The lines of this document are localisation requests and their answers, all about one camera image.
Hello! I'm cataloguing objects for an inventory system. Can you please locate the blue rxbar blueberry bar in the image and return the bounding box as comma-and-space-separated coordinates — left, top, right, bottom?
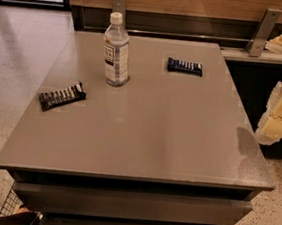
167, 57, 203, 77

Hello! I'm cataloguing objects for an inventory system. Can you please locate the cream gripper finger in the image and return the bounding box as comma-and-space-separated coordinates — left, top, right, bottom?
255, 81, 282, 145
265, 35, 282, 54

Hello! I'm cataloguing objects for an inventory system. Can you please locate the wire mesh basket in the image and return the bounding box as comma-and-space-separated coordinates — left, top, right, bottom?
0, 184, 23, 217

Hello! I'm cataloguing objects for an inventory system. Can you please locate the clear plastic water bottle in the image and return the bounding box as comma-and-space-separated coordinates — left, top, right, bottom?
103, 12, 130, 87

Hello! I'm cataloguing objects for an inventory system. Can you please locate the grey drawer cabinet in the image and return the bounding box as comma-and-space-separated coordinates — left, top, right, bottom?
0, 32, 273, 225

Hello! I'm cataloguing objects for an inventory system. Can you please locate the black rxbar chocolate bar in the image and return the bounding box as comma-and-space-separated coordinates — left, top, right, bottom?
38, 82, 87, 112

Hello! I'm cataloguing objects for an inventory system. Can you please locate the left metal wall bracket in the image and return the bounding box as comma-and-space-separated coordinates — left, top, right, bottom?
110, 0, 126, 26

